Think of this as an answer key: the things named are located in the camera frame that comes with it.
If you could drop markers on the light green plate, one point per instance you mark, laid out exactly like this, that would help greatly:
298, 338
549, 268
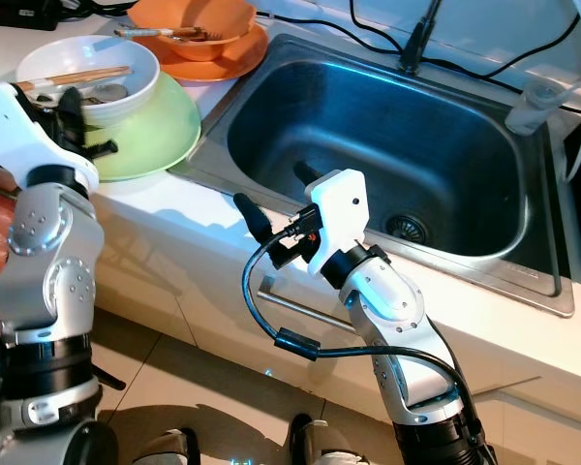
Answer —
165, 136

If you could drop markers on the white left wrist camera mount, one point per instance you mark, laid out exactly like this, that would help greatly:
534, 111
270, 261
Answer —
19, 126

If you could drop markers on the black power strip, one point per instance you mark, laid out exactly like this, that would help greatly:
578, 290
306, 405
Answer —
29, 12

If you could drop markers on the clear glass cup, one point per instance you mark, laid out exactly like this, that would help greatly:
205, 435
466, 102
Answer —
533, 108

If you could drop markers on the sink drain strainer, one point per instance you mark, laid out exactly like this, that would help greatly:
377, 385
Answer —
407, 229

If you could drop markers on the stainless steel sink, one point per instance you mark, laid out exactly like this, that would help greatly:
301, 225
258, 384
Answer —
387, 136

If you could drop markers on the orange plate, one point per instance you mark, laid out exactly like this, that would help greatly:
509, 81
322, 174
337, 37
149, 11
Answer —
242, 63

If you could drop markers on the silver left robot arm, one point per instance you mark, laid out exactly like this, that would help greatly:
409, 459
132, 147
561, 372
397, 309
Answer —
53, 281

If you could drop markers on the metal spoon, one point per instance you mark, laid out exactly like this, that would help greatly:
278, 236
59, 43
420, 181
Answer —
108, 94

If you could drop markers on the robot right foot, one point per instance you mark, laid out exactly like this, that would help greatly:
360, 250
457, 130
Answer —
329, 448

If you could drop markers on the white ribbed bowl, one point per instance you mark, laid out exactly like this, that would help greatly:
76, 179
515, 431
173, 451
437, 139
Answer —
97, 50

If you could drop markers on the wooden chopstick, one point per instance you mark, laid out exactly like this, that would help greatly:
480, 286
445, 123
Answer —
92, 80
102, 72

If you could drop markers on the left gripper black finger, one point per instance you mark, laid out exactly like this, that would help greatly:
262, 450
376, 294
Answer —
70, 102

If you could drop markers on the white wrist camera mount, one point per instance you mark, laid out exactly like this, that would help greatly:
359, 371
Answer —
341, 203
19, 126

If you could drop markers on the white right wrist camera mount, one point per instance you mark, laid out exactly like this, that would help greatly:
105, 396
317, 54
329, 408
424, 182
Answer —
341, 203

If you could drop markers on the white sink cabinet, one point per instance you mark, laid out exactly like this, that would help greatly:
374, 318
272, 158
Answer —
213, 291

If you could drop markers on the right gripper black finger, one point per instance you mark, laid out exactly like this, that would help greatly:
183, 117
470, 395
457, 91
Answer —
305, 174
252, 218

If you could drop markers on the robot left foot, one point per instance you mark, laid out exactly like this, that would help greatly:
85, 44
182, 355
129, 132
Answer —
165, 448

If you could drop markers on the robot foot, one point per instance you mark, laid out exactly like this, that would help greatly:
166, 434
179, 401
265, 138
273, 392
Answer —
165, 448
329, 448

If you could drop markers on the black faucet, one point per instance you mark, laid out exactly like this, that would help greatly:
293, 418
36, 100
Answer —
416, 44

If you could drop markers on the orange bowl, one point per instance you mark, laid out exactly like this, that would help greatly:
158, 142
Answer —
194, 12

